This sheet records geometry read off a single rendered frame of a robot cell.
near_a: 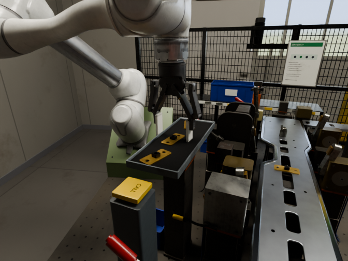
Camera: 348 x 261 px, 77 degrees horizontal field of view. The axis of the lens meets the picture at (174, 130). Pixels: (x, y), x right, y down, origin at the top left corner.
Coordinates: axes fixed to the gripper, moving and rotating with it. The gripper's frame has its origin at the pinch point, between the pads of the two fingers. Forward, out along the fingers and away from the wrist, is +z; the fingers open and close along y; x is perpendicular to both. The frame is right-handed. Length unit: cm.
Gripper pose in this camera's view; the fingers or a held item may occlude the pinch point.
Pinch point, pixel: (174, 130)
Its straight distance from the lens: 66.5
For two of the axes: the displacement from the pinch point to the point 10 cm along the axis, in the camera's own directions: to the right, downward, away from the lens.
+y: 8.7, 1.7, -4.7
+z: 0.3, 9.2, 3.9
